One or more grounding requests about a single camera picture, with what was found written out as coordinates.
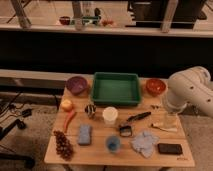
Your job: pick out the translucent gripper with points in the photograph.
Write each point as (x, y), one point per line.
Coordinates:
(170, 118)

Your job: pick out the dark grape bunch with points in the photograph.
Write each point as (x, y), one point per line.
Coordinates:
(63, 146)

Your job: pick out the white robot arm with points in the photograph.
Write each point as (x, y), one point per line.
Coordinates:
(188, 86)

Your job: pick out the red bowl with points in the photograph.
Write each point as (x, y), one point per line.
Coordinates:
(155, 86)

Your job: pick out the purple bowl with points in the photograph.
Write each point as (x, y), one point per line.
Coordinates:
(76, 85)

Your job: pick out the small metal fork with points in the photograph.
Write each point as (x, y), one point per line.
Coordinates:
(155, 107)

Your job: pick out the light blue cloth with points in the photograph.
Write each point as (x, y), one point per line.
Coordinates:
(144, 142)

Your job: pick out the black binder clip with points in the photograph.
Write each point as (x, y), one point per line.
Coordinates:
(125, 131)

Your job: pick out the white cup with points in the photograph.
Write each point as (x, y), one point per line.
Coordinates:
(110, 115)

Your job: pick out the blue cup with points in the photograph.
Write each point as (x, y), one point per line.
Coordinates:
(113, 143)

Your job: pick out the wooden folding table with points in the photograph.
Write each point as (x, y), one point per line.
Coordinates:
(97, 153)

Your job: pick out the green plastic tray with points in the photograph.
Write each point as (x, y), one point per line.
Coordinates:
(116, 89)

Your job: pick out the striped metal cup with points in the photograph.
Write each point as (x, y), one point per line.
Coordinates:
(90, 110)

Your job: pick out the blue sponge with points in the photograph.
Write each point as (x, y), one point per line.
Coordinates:
(84, 136)

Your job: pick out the orange carrot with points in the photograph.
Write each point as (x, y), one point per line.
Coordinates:
(68, 119)

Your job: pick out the yellow apple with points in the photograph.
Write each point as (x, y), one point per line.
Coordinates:
(66, 105)

